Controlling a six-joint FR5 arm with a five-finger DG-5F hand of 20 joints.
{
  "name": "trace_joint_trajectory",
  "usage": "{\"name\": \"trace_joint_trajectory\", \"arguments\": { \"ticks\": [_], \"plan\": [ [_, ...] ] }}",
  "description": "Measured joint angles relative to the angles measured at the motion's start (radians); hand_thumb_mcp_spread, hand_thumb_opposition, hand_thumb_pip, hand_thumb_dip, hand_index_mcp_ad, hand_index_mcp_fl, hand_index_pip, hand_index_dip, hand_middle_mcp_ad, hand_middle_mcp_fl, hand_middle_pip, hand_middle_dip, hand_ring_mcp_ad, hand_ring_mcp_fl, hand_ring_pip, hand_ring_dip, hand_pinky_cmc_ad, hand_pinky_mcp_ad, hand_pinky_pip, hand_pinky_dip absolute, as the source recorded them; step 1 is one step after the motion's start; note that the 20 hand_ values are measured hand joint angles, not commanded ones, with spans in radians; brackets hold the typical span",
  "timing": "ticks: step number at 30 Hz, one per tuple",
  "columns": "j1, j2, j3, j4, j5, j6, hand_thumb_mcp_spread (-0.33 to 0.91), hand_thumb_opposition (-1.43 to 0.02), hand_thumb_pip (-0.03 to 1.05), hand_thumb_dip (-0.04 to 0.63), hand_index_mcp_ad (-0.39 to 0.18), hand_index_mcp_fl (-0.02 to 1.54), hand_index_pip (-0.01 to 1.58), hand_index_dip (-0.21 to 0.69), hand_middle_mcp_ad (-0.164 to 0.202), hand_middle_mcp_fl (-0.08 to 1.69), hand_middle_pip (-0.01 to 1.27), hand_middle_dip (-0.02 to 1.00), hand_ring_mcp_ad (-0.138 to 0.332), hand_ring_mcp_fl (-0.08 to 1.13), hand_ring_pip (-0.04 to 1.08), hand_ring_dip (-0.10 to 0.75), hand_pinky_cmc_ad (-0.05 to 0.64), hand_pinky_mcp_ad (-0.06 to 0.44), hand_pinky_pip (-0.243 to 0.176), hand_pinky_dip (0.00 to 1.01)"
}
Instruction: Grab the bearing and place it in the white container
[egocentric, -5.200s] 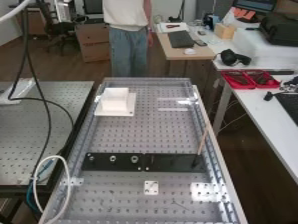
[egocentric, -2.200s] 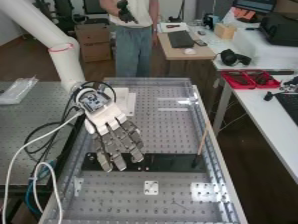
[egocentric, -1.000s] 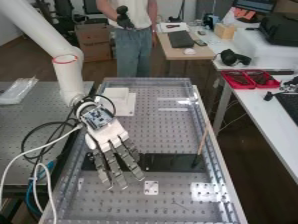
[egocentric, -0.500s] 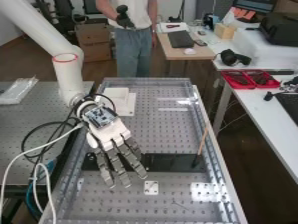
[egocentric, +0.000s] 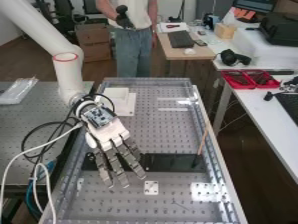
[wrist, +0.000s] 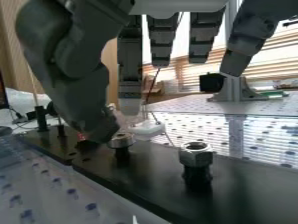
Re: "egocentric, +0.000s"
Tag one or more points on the white desk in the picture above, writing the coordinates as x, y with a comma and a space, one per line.
266, 116

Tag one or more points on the black chair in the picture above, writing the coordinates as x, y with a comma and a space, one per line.
58, 15

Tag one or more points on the small white square plate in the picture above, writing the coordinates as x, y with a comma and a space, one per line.
151, 187

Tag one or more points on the screen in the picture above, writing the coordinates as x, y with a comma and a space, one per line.
254, 5

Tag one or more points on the white mouse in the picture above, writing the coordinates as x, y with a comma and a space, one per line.
189, 51

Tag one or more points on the red tray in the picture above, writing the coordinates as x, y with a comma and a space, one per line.
238, 80
265, 78

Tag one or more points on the black keyboard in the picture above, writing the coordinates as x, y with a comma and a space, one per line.
180, 39

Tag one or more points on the black case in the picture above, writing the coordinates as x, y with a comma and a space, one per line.
281, 30

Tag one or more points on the small cardboard box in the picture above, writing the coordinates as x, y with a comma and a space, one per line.
225, 30

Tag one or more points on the black headphones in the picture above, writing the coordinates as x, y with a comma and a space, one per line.
231, 57

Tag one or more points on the small white box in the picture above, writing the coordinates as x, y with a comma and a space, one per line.
120, 96

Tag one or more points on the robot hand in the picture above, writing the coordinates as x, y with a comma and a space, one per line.
107, 128

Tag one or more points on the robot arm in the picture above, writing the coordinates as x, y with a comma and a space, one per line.
40, 30

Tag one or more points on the thin stick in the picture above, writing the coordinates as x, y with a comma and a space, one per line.
203, 143

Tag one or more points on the black plate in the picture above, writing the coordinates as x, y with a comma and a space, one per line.
168, 163

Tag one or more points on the wooden desk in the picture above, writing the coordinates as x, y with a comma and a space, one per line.
187, 63

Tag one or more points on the person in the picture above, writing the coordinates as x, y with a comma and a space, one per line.
133, 46

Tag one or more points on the clear box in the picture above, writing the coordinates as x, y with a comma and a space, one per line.
177, 206

